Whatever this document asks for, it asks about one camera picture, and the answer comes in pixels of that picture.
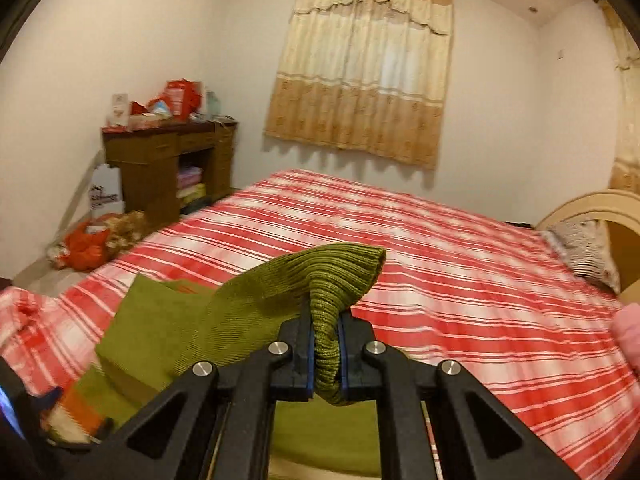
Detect striped pillow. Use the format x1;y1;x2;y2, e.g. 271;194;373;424
539;219;620;295

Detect red gift bag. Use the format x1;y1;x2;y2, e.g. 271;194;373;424
163;79;202;120

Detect pink plush item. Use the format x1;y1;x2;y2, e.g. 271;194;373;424
611;302;640;373

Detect beige window curtain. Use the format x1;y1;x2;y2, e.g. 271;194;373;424
265;0;454;170

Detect green knitted sweater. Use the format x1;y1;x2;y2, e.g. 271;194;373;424
49;244;386;477

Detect white greeting card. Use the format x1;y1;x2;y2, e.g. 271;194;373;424
107;92;130;127

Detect cream wooden headboard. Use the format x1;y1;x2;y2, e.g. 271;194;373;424
535;190;640;304

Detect dark wooden desk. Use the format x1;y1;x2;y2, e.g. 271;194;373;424
101;116;238;230

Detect beige side curtain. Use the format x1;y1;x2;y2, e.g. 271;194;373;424
599;0;640;194

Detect folded linens in desk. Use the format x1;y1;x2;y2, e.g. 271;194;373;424
177;167;206;207

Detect red bag on floor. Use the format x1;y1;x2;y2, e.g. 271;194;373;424
62;221;111;272

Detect white cardboard box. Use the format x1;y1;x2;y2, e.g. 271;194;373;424
89;164;125;219

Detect red white plaid bedsheet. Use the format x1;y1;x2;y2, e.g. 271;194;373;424
1;170;639;479

